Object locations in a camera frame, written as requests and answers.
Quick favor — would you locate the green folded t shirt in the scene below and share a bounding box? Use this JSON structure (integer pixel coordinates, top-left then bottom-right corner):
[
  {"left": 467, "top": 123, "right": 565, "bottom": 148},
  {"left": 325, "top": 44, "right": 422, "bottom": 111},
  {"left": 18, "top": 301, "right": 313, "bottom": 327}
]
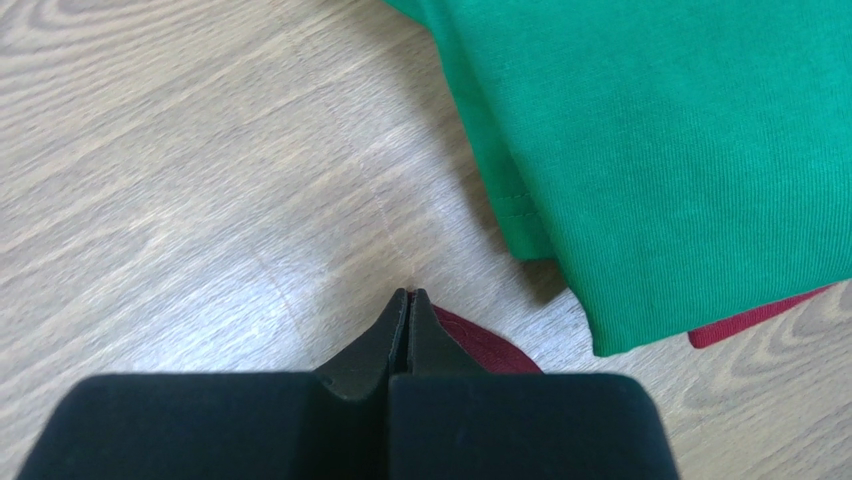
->
[{"left": 395, "top": 1, "right": 851, "bottom": 357}]

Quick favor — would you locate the maroon t shirt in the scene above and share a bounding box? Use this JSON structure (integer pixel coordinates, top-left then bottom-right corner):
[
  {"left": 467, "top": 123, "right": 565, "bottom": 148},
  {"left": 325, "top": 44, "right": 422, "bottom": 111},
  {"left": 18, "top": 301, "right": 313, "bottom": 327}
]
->
[{"left": 407, "top": 289, "right": 541, "bottom": 376}]

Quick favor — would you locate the red folded t shirt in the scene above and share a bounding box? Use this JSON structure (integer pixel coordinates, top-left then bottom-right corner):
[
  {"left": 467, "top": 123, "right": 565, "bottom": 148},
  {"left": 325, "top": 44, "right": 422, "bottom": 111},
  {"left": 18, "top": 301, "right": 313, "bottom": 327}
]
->
[{"left": 688, "top": 285, "right": 830, "bottom": 349}]

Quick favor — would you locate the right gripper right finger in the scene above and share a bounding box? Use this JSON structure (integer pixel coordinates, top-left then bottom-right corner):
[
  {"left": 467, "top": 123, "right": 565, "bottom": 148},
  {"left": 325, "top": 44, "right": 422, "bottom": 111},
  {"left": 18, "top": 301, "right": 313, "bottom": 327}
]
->
[{"left": 389, "top": 290, "right": 679, "bottom": 479}]

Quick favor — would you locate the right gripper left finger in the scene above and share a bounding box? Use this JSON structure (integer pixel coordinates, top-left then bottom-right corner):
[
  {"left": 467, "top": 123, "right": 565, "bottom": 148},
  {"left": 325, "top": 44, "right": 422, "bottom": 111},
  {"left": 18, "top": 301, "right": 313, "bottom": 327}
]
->
[{"left": 19, "top": 290, "right": 408, "bottom": 479}]

